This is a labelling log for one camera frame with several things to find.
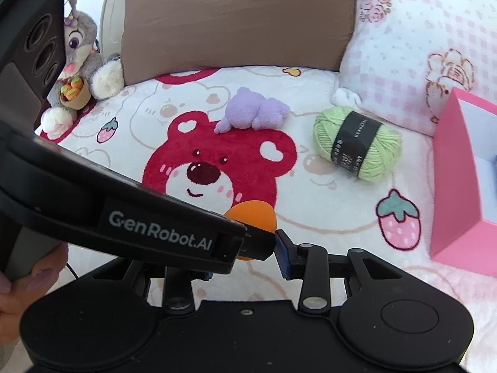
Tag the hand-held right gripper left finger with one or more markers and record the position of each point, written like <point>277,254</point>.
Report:
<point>176,285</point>

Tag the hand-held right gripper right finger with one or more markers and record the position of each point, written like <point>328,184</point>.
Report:
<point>285,256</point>

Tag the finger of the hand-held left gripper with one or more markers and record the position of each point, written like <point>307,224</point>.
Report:
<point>260,244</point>

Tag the orange makeup sponge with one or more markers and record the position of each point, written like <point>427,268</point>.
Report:
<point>252,213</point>

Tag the green yarn ball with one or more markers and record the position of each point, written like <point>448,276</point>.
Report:
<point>330,132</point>

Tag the purple plush toy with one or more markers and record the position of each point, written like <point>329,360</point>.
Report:
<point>248,110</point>

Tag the pink cardboard box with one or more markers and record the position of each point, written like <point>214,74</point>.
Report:
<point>454,202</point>

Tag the person's left hand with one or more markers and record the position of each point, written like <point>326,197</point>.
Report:
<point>39,291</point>

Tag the bear printed blanket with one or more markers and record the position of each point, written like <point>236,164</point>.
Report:
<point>349,221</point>

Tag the grey rabbit plush toy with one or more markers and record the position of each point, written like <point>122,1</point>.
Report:
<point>81,46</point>

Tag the white bed headboard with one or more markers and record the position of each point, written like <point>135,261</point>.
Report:
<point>110,15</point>

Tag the brown pillow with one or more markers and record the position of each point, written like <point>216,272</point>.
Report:
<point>233,27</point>

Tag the pink checked pillow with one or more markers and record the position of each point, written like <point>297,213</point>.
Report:
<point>407,27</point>

